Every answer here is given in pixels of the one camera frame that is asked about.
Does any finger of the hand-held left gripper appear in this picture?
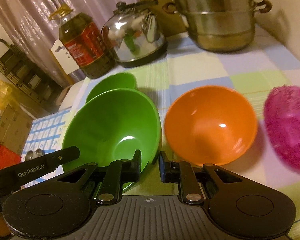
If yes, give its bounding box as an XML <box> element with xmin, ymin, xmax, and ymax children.
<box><xmin>46</xmin><ymin>147</ymin><xmax>81</xmax><ymax>168</ymax></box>

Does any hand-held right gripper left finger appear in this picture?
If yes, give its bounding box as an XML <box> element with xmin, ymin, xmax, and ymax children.
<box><xmin>56</xmin><ymin>149</ymin><xmax>142</xmax><ymax>204</ymax></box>

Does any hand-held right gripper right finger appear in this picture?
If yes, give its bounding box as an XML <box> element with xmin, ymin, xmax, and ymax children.
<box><xmin>159</xmin><ymin>151</ymin><xmax>243</xmax><ymax>204</ymax></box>

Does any green plastic bowl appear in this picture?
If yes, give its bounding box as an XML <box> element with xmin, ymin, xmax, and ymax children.
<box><xmin>62</xmin><ymin>88</ymin><xmax>162</xmax><ymax>193</ymax></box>
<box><xmin>85</xmin><ymin>72</ymin><xmax>137</xmax><ymax>104</ymax></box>

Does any orange plastic bowl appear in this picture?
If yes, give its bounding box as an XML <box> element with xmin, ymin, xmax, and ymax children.
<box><xmin>164</xmin><ymin>85</ymin><xmax>258</xmax><ymax>167</ymax></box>

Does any scalloped pink translucent plate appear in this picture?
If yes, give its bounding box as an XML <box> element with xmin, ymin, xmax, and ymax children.
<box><xmin>263</xmin><ymin>85</ymin><xmax>300</xmax><ymax>165</ymax></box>

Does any red plastic basket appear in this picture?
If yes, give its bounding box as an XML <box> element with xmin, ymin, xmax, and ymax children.
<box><xmin>0</xmin><ymin>145</ymin><xmax>22</xmax><ymax>173</ymax></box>

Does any blue patterned white cloth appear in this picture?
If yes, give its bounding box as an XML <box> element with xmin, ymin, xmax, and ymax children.
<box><xmin>21</xmin><ymin>106</ymin><xmax>73</xmax><ymax>163</ymax></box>

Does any cardboard box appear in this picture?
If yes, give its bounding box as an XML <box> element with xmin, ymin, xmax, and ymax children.
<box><xmin>0</xmin><ymin>104</ymin><xmax>33</xmax><ymax>153</ymax></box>

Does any yellow plastic bag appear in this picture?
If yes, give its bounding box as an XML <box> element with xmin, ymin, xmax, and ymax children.
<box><xmin>0</xmin><ymin>80</ymin><xmax>17</xmax><ymax>110</ymax></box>

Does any dark metal rack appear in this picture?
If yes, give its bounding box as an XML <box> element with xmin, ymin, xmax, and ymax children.
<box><xmin>0</xmin><ymin>38</ymin><xmax>64</xmax><ymax>112</ymax></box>

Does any white wooden chair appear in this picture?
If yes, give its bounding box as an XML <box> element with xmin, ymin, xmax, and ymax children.
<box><xmin>49</xmin><ymin>40</ymin><xmax>90</xmax><ymax>112</ymax></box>

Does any checked pastel tablecloth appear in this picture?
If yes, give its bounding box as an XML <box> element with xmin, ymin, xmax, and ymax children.
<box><xmin>22</xmin><ymin>25</ymin><xmax>300</xmax><ymax>230</ymax></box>

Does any cooking oil bottle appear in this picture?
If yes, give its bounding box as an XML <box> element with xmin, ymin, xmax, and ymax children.
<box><xmin>49</xmin><ymin>3</ymin><xmax>115</xmax><ymax>79</ymax></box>

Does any stainless steel kettle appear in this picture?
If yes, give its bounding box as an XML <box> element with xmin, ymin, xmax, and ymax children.
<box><xmin>101</xmin><ymin>0</ymin><xmax>168</xmax><ymax>68</ymax></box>

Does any sheer curtain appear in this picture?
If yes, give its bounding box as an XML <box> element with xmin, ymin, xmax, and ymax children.
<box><xmin>0</xmin><ymin>0</ymin><xmax>140</xmax><ymax>88</ymax></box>

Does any stainless steel steamer pot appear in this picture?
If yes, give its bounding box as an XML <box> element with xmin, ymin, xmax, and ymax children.
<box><xmin>157</xmin><ymin>0</ymin><xmax>273</xmax><ymax>53</ymax></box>

